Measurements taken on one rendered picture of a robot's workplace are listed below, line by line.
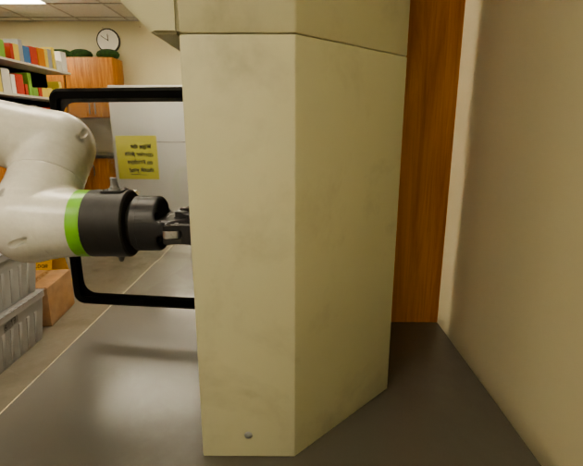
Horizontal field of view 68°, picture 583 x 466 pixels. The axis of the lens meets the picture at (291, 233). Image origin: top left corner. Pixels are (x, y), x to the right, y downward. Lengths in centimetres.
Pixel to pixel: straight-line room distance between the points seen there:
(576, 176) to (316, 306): 33
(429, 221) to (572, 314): 35
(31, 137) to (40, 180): 7
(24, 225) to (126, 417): 29
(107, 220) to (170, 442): 29
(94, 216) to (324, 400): 37
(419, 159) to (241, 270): 48
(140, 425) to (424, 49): 74
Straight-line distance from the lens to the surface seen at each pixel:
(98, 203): 61
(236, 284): 47
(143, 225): 59
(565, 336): 62
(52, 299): 340
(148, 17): 47
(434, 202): 86
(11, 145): 72
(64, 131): 71
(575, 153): 60
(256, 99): 44
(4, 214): 65
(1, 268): 284
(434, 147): 85
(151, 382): 74
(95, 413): 70
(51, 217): 63
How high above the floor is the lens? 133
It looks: 14 degrees down
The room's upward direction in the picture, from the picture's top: straight up
